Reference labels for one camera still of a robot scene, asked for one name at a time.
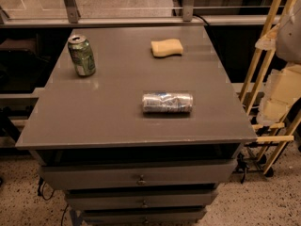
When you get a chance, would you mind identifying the silver blue redbull can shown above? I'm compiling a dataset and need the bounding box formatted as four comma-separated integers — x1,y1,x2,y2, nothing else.
142,92,194,113

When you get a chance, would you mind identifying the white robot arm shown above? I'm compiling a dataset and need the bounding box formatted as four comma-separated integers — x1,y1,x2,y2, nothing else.
255,0,301,126

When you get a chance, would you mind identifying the yellow sponge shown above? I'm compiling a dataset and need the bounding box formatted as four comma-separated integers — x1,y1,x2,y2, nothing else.
150,39,183,57

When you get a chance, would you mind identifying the green soda can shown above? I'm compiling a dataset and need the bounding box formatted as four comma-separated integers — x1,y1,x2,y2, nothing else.
68,35,96,76

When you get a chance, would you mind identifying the grey drawer cabinet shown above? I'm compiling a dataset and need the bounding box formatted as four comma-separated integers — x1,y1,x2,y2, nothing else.
15,25,259,226

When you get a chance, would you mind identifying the top grey drawer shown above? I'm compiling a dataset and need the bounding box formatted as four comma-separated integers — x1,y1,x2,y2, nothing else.
39,159,236,190

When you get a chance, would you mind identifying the grey drawer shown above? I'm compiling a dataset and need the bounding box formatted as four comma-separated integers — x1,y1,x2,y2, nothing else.
66,190,217,210
82,208,206,225
39,159,236,190

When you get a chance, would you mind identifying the yellow wooden rack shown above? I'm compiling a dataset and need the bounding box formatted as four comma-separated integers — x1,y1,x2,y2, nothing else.
239,0,301,177

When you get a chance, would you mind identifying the middle grey drawer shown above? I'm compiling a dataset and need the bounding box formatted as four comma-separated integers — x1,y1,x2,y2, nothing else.
66,190,217,210

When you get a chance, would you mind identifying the bottom grey drawer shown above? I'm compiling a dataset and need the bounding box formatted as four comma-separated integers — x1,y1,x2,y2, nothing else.
82,208,206,225

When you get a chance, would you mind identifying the grey metal railing frame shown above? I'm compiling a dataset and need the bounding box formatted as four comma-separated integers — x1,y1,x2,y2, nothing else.
0,0,272,28

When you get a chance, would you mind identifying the black cable on floor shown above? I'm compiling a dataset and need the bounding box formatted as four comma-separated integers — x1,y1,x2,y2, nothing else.
37,176,70,226

